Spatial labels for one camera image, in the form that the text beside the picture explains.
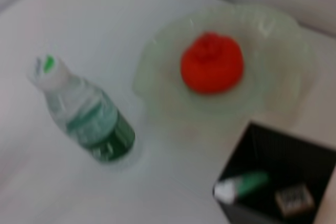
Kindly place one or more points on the pale green glass fruit bowl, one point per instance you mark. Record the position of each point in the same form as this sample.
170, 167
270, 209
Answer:
275, 51

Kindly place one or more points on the black mesh pen holder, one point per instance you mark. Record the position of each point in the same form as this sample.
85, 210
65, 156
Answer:
275, 150

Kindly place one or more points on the green utility knife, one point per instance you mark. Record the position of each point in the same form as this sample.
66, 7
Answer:
244, 184

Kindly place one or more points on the red round fruit toy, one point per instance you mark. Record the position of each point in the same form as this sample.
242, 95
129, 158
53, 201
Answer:
212, 64

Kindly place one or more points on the clear green-label water bottle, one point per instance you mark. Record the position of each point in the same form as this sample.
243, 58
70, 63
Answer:
89, 113

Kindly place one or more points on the beige eraser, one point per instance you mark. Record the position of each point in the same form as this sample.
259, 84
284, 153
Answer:
294, 200

